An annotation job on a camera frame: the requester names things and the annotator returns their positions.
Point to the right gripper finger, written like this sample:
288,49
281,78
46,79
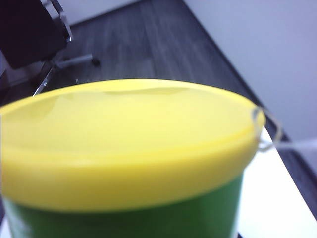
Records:
279,135

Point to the green chips can yellow lid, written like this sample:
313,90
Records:
123,136

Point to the black office chair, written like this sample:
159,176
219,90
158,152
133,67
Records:
27,29

